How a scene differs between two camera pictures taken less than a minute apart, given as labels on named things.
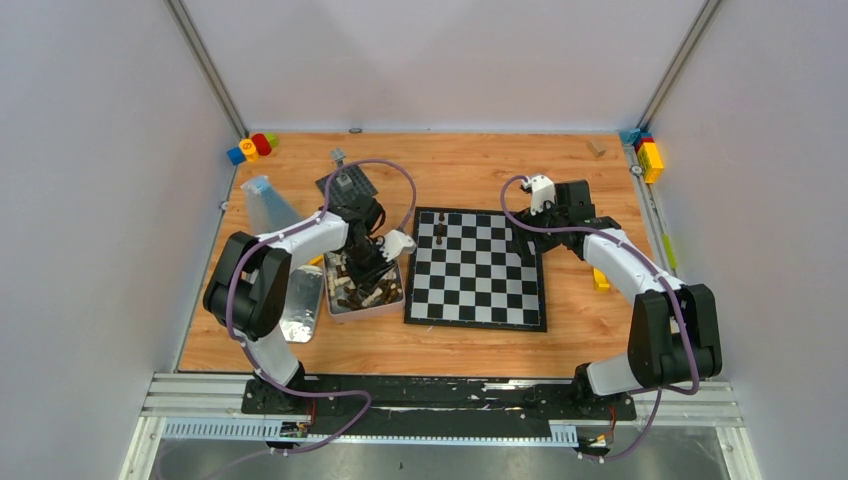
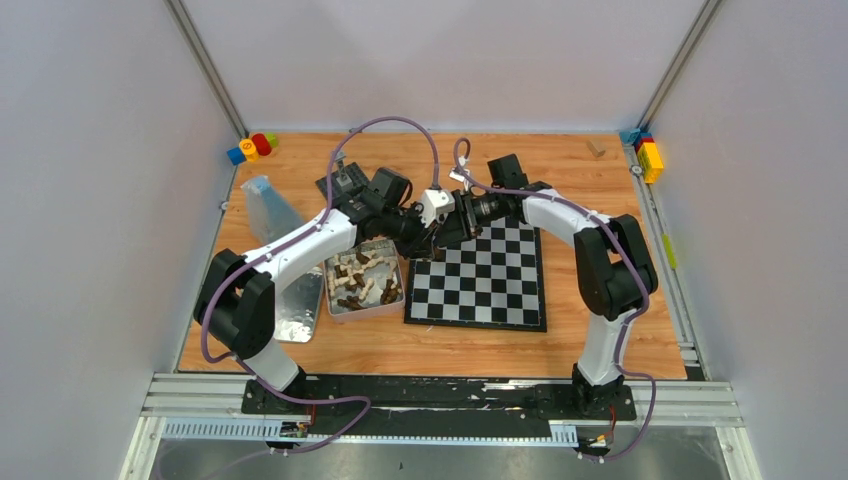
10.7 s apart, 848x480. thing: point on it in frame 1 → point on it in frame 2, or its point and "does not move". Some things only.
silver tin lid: (299, 310) does not move
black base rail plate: (430, 405) does not move
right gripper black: (520, 243) → (456, 226)
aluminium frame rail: (175, 396) does not move
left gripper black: (369, 272) → (419, 238)
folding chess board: (464, 273) does not move
